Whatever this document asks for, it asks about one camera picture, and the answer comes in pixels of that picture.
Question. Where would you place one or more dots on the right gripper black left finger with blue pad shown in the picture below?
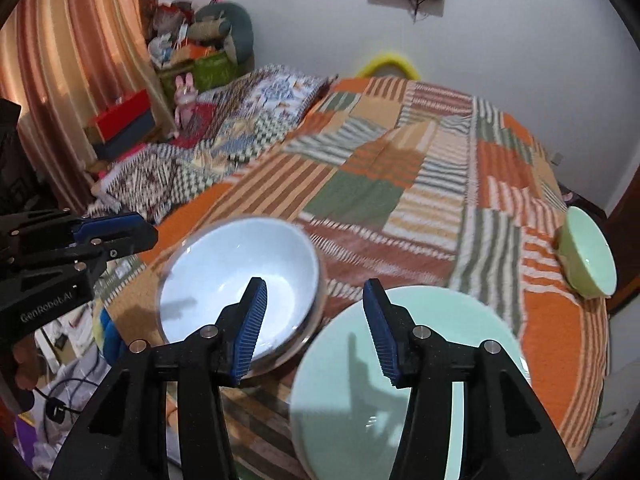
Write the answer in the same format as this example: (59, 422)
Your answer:
(121, 433)

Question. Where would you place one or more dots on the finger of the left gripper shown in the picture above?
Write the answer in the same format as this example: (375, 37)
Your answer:
(117, 236)

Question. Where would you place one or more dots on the white bowl patterned outside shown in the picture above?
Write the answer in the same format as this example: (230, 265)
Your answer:
(235, 279)

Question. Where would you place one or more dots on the light green bowl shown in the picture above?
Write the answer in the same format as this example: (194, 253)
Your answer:
(586, 258)

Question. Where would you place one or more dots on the person's left hand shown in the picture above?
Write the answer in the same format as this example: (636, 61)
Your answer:
(26, 355)

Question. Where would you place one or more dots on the dark blue box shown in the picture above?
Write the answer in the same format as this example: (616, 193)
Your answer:
(127, 139)

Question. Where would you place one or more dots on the red box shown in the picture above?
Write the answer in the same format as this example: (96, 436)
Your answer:
(108, 124)

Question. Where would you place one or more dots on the pink bunny toy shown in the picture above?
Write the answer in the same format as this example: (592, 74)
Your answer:
(185, 100)

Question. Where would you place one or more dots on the light green plate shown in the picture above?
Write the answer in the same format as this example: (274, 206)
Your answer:
(346, 417)

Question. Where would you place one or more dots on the patterned pillow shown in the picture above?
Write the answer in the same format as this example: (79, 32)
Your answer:
(230, 127)

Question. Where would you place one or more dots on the green box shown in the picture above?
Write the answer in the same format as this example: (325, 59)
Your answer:
(213, 71)

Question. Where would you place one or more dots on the orange striped curtain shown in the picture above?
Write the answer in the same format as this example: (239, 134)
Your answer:
(66, 61)

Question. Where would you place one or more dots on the grey plush toy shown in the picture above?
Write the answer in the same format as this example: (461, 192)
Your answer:
(227, 23)

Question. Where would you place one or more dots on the orange patchwork blanket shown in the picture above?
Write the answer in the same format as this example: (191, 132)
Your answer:
(416, 184)

